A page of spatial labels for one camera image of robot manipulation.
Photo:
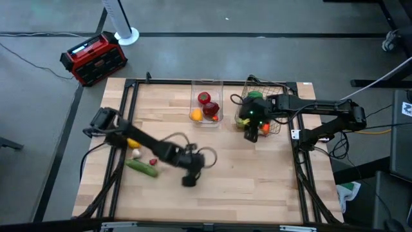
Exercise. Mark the white mounting bracket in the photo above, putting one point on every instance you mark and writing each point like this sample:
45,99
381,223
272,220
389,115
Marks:
296,134

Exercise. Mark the black aluminium table frame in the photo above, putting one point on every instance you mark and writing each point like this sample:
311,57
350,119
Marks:
167,81

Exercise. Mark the green bell pepper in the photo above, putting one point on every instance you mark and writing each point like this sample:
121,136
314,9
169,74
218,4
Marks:
255,94

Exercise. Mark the light green long pepper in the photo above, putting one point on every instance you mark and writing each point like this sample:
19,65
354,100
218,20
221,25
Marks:
243,122

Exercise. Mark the black chair base leg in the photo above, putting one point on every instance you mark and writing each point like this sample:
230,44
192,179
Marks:
9,144

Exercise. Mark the white tower fan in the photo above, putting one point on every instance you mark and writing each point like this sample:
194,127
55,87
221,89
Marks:
120,19

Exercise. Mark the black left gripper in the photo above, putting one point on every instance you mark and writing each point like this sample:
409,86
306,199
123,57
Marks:
193,161

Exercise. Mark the red and black jobsite radio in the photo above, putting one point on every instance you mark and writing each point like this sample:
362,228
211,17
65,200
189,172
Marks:
93,58

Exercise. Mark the short black frame post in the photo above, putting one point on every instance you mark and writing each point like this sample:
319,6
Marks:
148,76

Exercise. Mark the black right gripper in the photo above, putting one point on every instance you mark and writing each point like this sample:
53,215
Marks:
254,112

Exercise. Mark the small red tomato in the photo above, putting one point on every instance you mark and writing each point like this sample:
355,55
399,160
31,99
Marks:
215,118

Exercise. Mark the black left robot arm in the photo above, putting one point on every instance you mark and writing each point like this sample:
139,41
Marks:
145,141

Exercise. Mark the white garlic bulb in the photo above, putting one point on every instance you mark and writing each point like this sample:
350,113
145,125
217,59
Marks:
136,153

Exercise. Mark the white and green bag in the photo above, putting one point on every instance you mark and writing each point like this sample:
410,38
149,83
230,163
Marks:
347,191

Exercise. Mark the yellow lemon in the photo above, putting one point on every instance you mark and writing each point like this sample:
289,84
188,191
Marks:
133,143

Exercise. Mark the green cucumber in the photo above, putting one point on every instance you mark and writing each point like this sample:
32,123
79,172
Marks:
141,168

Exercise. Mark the red pepper with green stem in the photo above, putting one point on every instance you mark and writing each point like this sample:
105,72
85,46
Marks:
204,97

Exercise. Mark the orange-yellow citrus fruit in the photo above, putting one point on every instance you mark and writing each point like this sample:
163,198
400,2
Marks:
196,115

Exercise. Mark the black desk frame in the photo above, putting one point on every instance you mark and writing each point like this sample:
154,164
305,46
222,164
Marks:
397,74

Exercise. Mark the clear plastic bin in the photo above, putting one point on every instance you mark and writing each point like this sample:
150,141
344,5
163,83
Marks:
206,87

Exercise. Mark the grey chair caster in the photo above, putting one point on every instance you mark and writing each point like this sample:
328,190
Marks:
390,40

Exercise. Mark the black computer case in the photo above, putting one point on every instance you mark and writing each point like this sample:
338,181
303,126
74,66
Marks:
391,199

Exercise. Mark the black cabinet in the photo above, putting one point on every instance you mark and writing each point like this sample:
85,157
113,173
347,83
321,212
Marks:
400,135

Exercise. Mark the silver aluminium bracket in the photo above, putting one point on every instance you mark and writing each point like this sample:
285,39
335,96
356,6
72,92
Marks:
114,224
297,228

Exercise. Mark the orange carrot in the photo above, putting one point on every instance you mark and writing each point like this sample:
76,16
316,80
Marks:
265,128

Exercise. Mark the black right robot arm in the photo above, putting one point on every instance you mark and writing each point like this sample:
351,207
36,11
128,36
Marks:
322,108

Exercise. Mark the dark red apple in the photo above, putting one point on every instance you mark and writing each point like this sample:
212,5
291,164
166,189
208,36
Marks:
210,108

